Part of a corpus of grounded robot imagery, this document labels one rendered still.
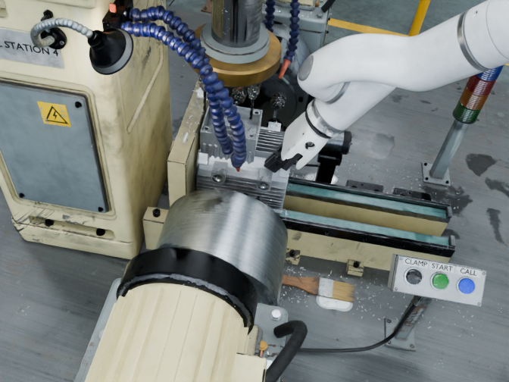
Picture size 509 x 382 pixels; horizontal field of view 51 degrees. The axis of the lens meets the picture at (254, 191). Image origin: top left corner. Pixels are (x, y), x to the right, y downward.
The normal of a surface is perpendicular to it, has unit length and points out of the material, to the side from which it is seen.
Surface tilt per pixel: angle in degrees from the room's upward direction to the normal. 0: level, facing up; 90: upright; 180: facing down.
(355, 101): 90
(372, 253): 90
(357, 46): 31
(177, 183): 90
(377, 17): 0
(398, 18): 0
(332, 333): 0
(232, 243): 13
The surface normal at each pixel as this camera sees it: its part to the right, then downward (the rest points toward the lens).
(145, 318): -0.30, -0.67
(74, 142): -0.16, 0.73
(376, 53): -0.19, -0.26
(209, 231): -0.08, -0.68
